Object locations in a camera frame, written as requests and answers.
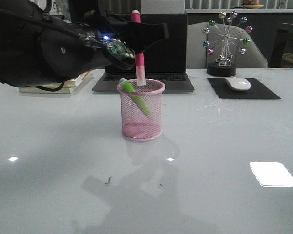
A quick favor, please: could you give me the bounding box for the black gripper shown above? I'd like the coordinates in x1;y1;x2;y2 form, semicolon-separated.
70;0;169;70

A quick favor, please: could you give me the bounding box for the pink highlighter pen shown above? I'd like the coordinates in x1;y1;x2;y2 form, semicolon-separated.
131;10;146;86

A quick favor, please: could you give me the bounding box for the green highlighter pen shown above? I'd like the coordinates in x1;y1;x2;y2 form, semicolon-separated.
119;78;151;117

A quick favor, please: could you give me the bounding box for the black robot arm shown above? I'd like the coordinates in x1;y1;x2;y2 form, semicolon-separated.
0;0;169;87

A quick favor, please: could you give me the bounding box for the pink mesh pen holder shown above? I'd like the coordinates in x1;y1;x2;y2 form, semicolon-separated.
117;79;165;142

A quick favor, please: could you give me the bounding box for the dark grey laptop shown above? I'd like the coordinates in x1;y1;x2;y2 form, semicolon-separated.
92;13;194;93

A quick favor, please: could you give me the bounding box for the middle cream book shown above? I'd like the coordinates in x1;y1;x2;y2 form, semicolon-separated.
64;71;91;87

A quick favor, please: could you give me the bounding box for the cream book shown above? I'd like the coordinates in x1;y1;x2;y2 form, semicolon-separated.
64;71;91;87
19;80;86;94

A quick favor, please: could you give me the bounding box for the ferris wheel desk toy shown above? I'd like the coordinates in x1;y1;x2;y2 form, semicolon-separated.
202;11;253;76

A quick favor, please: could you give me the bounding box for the right grey armchair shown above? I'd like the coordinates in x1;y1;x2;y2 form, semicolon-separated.
186;22;268;68

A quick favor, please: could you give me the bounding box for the bottom cream book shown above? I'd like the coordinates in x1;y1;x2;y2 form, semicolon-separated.
19;80;86;94

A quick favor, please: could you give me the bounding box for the white computer mouse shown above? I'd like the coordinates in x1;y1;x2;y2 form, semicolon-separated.
224;77;251;91

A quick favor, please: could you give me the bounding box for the fruit bowl on counter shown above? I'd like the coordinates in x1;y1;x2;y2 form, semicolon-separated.
241;0;264;9

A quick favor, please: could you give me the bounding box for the black mouse pad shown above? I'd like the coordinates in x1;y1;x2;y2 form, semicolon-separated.
207;78;281;100

